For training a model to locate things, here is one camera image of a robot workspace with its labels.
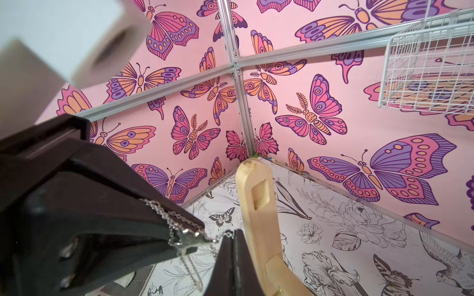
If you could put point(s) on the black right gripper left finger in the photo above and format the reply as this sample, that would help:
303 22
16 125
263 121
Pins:
222 279

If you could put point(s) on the white wire basket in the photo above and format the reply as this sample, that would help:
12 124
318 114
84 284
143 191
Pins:
429 66

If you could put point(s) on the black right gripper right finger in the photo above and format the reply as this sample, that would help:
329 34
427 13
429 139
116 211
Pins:
245 280

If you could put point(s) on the grey paper card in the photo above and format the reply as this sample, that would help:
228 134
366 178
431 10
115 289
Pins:
132 284

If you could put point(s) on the wooden jewelry display stand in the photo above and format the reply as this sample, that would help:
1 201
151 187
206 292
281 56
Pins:
255 187

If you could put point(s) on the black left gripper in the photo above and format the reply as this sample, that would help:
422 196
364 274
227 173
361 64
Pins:
74 216

